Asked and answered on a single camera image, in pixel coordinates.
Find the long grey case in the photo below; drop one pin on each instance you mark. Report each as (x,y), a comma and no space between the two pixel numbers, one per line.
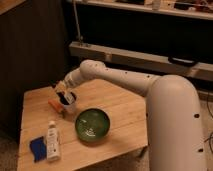
(201,74)

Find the white tube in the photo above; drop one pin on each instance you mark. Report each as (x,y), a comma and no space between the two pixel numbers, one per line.
(52,142)

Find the white ceramic cup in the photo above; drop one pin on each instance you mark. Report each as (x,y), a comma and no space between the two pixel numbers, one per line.
(71,109)

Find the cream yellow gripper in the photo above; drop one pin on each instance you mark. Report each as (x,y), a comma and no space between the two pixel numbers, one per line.
(61,87)

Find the green ceramic bowl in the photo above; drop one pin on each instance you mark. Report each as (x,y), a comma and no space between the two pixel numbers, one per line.
(92,125)

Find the metal pole stand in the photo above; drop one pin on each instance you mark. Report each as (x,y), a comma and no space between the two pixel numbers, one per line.
(79,23)

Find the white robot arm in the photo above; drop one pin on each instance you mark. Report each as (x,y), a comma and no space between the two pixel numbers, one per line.
(174,123)

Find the cluttered shelf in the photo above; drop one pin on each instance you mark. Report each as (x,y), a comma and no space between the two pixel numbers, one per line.
(142,8)

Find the blue cloth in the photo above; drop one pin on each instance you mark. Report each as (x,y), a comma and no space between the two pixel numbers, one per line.
(38,149)

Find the wooden table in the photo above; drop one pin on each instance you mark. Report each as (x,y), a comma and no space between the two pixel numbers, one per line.
(127,126)

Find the orange marker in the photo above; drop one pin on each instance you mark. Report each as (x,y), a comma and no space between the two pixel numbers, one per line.
(57,107)

